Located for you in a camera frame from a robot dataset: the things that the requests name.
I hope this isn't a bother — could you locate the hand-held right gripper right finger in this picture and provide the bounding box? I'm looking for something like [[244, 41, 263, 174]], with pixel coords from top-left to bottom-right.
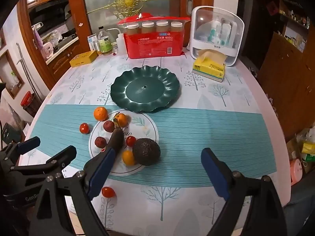
[[200, 147, 288, 236]]

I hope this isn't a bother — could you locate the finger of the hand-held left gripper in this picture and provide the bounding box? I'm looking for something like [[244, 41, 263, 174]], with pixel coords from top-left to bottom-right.
[[10, 146, 77, 178], [0, 136, 41, 164]]

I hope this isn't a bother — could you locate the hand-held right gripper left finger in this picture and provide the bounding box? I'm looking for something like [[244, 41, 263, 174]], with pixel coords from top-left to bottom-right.
[[29, 147, 117, 236]]

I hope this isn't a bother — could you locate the oblong cherry tomato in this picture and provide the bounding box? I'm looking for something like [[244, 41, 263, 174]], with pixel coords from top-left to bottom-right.
[[102, 186, 116, 198]]

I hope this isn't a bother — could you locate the small smooth orange kumquat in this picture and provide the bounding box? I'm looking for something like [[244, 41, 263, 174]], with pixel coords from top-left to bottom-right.
[[122, 150, 136, 166]]

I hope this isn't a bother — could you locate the overripe dark banana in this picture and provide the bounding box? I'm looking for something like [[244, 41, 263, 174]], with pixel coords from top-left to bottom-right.
[[106, 113, 125, 154]]

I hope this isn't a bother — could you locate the dark avocado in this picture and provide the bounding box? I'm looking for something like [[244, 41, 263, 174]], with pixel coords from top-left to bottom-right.
[[132, 138, 161, 166]]

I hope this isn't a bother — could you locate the dark green scalloped plate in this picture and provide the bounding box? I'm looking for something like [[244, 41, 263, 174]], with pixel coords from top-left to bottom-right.
[[110, 65, 181, 113]]

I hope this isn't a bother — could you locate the red basket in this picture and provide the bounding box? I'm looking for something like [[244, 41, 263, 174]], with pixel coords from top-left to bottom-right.
[[21, 91, 35, 109]]

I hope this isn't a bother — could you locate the orange mandarin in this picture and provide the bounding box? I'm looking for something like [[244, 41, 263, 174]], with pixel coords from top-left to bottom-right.
[[94, 106, 108, 121]]

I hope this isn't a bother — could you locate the small orange with stem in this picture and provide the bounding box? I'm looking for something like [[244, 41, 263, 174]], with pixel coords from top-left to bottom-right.
[[114, 112, 128, 128]]

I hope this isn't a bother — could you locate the tree print tablecloth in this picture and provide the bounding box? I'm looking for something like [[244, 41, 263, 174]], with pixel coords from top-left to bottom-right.
[[18, 52, 287, 236]]

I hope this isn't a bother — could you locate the pink container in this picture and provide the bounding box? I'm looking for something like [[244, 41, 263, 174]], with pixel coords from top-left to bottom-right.
[[289, 159, 303, 186]]

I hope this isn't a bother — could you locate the yellow green packet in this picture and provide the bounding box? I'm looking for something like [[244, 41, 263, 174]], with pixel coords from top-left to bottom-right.
[[298, 140, 315, 163]]

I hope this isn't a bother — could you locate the pink kitchen appliance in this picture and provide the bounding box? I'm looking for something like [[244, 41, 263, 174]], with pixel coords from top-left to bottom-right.
[[42, 42, 55, 60]]

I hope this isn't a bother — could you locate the flat yellow box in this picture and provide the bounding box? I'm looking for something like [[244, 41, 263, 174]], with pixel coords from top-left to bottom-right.
[[69, 50, 98, 67]]

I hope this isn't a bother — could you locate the yellow tissue pack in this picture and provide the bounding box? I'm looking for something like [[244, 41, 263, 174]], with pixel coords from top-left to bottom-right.
[[192, 50, 228, 82]]

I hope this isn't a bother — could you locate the purple cloth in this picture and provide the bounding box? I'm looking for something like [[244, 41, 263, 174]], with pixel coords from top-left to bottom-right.
[[33, 28, 43, 50]]

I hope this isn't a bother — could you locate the glass bottle green label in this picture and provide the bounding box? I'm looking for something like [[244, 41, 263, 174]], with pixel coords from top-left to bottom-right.
[[98, 26, 111, 55]]

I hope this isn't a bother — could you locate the white blue carton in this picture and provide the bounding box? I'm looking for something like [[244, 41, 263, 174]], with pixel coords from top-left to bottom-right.
[[88, 34, 99, 51]]

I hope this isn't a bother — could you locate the white squeeze bottle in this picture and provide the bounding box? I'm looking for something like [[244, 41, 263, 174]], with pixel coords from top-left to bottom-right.
[[106, 28, 127, 55]]

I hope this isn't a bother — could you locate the teal white bottle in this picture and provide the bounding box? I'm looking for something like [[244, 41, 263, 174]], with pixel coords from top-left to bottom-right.
[[209, 28, 218, 46]]

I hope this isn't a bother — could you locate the red paper cup package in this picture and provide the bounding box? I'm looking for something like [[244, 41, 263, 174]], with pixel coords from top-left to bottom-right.
[[118, 12, 191, 60]]

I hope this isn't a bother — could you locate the white clear storage organizer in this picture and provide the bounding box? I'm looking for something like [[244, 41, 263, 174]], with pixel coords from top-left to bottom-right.
[[188, 6, 245, 67]]

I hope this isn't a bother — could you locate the frosted glass door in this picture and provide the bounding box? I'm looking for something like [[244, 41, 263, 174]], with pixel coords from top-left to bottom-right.
[[81, 0, 183, 39]]

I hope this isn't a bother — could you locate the dark wooden shelf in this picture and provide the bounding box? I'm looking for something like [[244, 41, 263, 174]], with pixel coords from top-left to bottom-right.
[[279, 0, 311, 53]]

